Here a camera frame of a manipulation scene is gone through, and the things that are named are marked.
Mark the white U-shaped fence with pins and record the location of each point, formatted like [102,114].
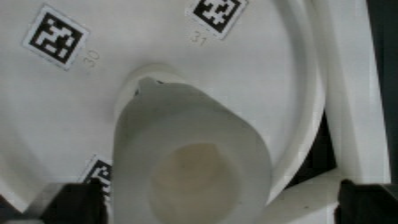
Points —
[339,33]

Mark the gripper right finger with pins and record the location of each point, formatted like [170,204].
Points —
[367,203]

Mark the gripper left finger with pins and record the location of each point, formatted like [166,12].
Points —
[70,204]

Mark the white round table top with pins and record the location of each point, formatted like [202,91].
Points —
[234,43]

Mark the white cylindrical table leg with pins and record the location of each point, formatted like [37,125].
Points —
[193,166]

